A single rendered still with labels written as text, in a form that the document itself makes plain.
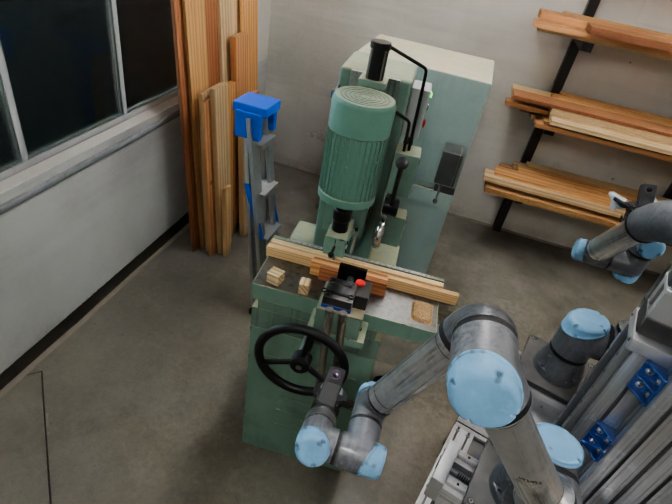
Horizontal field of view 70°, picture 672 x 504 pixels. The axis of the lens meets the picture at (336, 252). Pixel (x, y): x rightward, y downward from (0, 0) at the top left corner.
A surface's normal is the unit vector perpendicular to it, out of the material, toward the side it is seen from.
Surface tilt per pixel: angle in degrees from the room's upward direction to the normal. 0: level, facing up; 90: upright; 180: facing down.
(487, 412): 84
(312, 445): 60
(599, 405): 90
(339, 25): 90
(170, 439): 0
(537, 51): 90
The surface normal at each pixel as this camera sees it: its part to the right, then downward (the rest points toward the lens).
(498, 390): -0.35, 0.44
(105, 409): 0.16, -0.80
